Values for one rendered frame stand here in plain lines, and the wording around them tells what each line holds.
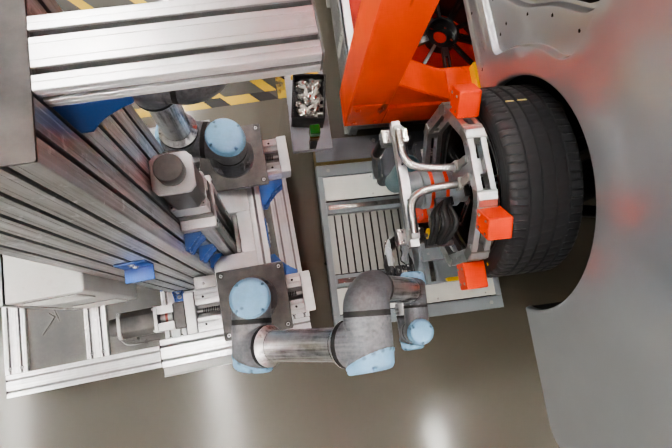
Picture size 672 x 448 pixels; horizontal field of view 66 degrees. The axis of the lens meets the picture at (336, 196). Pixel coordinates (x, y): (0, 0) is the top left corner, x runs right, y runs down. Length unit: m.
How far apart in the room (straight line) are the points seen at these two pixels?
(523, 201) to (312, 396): 1.45
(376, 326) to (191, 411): 1.53
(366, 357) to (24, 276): 0.85
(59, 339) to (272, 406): 0.97
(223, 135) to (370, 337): 0.77
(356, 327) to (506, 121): 0.78
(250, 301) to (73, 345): 1.16
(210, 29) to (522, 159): 1.15
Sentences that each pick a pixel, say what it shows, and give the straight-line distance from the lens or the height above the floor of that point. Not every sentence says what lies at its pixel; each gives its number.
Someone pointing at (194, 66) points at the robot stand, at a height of 2.03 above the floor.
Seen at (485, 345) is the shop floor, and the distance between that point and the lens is 2.74.
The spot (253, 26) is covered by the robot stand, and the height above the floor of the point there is 2.03.
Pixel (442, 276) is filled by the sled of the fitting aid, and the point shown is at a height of 0.15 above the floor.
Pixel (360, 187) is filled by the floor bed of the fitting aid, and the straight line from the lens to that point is 2.59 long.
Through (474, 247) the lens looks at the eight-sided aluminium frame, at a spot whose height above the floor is 1.00.
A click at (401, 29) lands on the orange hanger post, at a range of 1.55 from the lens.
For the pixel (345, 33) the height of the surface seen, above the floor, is 0.39.
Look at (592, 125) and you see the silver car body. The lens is 1.52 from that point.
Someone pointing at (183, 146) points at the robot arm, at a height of 1.06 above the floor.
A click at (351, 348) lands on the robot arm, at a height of 1.32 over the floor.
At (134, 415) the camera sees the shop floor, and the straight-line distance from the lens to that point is 2.68.
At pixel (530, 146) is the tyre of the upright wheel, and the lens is 1.62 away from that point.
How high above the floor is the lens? 2.56
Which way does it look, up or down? 76 degrees down
